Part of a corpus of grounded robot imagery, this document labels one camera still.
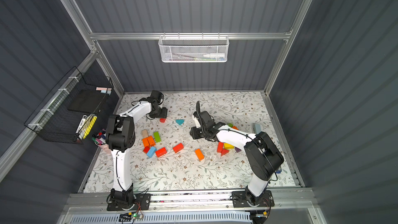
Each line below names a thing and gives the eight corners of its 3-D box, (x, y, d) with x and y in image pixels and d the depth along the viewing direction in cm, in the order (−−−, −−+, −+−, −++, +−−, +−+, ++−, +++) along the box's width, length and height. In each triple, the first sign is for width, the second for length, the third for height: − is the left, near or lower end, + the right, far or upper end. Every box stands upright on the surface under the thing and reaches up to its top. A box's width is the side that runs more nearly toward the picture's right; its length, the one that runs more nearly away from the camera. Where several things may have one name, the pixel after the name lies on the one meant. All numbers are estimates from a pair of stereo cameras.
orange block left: (145, 149, 93) (144, 147, 91) (143, 141, 96) (141, 139, 94) (156, 145, 95) (155, 143, 93) (153, 137, 98) (152, 135, 96)
